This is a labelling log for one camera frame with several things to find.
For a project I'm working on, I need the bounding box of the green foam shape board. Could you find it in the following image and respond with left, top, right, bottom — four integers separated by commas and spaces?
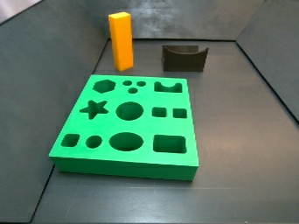
49, 74, 199, 181

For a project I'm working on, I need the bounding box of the orange rectangular block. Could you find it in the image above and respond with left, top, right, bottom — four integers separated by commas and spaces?
108, 12, 134, 71

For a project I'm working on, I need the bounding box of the black curved arch block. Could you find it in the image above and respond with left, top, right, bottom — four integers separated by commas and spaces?
163, 45, 210, 72

